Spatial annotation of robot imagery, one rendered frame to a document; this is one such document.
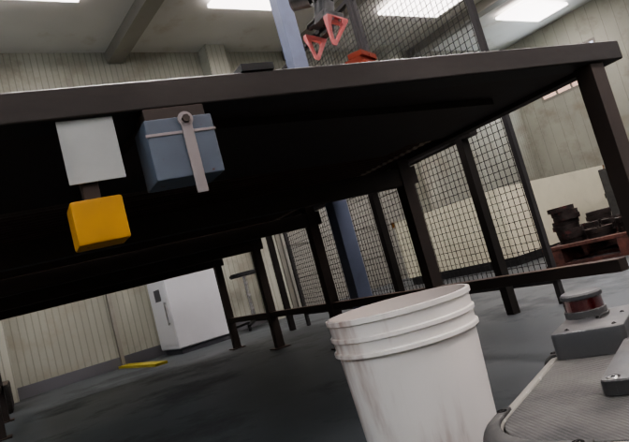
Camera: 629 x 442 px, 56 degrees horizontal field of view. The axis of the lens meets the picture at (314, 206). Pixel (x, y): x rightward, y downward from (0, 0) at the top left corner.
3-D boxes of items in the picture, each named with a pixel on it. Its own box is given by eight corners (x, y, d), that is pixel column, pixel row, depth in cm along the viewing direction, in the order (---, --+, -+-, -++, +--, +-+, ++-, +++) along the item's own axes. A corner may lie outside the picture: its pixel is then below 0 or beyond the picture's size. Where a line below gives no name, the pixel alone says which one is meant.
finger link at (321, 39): (314, 50, 162) (314, 18, 164) (302, 60, 168) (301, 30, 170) (336, 54, 165) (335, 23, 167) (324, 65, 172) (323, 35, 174)
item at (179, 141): (232, 185, 116) (210, 97, 117) (162, 198, 109) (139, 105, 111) (216, 198, 125) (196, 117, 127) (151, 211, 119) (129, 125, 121)
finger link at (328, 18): (328, 38, 156) (326, 6, 158) (314, 50, 162) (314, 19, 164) (349, 44, 159) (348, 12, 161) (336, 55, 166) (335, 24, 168)
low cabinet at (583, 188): (408, 286, 729) (390, 223, 737) (513, 252, 845) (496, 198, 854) (519, 265, 593) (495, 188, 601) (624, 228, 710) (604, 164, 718)
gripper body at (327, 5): (323, 14, 160) (322, -11, 161) (305, 31, 168) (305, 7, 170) (343, 20, 163) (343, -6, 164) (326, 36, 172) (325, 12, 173)
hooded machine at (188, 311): (214, 340, 710) (187, 230, 724) (236, 337, 663) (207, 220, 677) (160, 357, 670) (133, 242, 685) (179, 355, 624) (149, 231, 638)
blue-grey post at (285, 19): (392, 334, 349) (287, -42, 374) (368, 343, 341) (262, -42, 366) (377, 335, 364) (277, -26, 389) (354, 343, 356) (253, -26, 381)
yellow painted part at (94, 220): (132, 236, 106) (102, 110, 109) (79, 246, 102) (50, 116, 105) (124, 243, 114) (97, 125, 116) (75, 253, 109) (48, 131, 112)
